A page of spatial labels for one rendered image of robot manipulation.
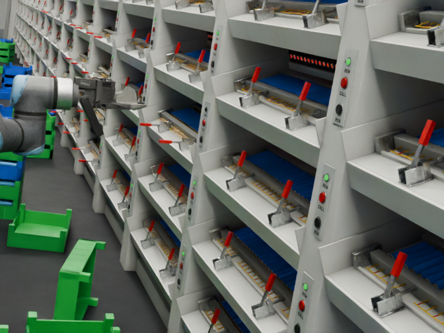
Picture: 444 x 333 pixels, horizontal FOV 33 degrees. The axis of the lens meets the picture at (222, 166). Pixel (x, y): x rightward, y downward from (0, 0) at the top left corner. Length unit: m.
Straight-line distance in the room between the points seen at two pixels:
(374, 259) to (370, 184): 0.15
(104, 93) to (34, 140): 0.24
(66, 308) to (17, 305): 0.28
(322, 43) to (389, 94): 0.19
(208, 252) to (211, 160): 0.22
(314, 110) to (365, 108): 0.28
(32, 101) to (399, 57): 1.26
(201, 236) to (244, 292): 0.33
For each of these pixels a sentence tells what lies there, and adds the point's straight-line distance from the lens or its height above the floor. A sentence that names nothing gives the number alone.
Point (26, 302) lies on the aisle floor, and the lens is 2.32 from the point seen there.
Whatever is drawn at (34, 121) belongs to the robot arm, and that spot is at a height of 0.54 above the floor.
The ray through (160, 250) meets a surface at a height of 0.17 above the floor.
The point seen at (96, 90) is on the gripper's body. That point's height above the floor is 0.65.
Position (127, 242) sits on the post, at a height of 0.10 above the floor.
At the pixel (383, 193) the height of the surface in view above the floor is 0.69.
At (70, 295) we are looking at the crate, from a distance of 2.03.
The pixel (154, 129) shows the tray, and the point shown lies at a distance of 2.41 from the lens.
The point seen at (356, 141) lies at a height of 0.75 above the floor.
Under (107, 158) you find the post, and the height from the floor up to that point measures 0.25.
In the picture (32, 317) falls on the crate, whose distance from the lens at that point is 1.81.
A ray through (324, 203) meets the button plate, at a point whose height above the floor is 0.64.
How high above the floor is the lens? 0.90
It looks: 11 degrees down
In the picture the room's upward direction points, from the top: 9 degrees clockwise
